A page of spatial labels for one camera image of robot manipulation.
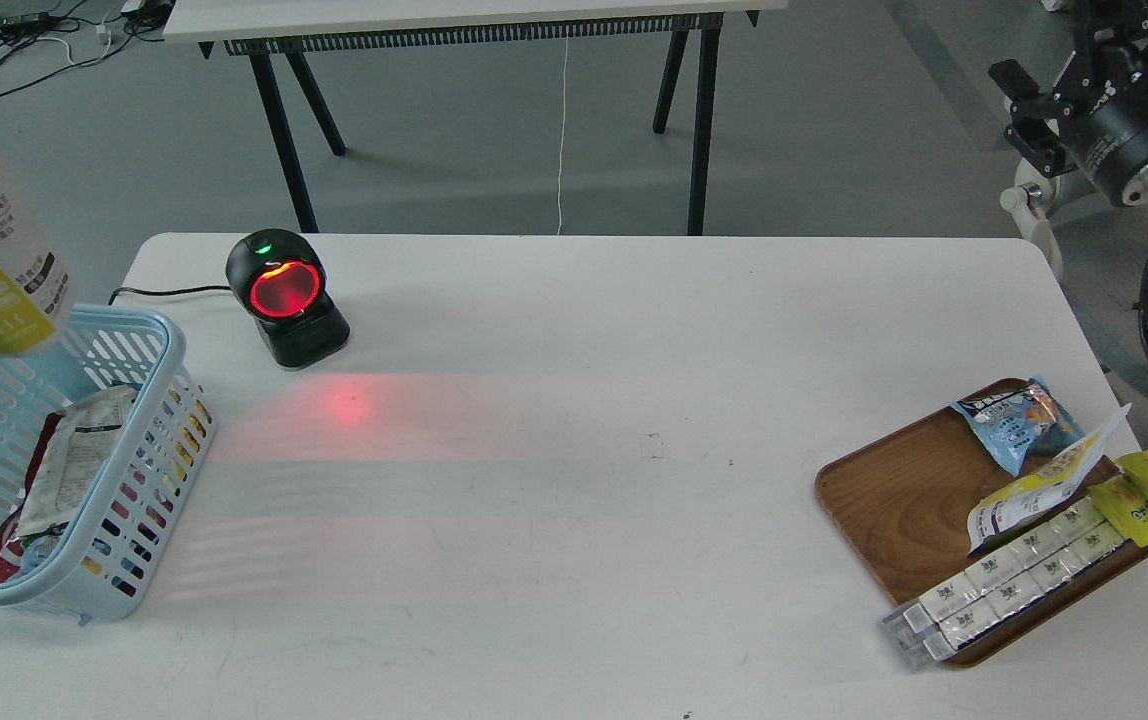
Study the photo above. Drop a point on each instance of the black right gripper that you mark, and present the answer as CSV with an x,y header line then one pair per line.
x,y
1095,116

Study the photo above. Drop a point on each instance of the brown wooden tray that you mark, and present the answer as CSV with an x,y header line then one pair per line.
x,y
900,505

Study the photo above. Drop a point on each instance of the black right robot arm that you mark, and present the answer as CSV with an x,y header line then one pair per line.
x,y
1086,133

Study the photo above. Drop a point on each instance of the black barcode scanner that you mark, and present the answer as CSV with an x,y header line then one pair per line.
x,y
280,281

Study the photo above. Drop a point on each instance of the light blue plastic basket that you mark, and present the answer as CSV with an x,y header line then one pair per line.
x,y
102,563

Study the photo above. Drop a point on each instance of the white snack packet in basket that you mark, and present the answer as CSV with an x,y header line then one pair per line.
x,y
85,435

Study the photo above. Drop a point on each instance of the blue snack bag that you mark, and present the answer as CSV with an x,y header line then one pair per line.
x,y
1016,424

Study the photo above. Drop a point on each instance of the clear wrapped white snack row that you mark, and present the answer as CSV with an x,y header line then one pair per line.
x,y
994,591

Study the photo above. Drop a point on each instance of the red snack packet in basket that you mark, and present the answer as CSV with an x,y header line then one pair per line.
x,y
12,549

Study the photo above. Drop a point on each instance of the grey office chair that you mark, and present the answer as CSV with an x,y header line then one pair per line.
x,y
1033,199

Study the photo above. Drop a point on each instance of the white background table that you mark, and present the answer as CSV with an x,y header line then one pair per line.
x,y
259,30

